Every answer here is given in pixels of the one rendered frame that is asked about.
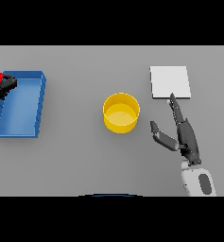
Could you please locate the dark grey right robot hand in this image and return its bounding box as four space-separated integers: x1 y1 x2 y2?
149 93 202 166

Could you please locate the pale square measuring scale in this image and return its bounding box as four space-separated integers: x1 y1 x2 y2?
149 65 192 100

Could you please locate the yellow bowl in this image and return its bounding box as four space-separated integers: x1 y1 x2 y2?
102 92 141 134

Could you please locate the blue tray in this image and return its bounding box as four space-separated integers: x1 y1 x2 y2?
0 70 47 139

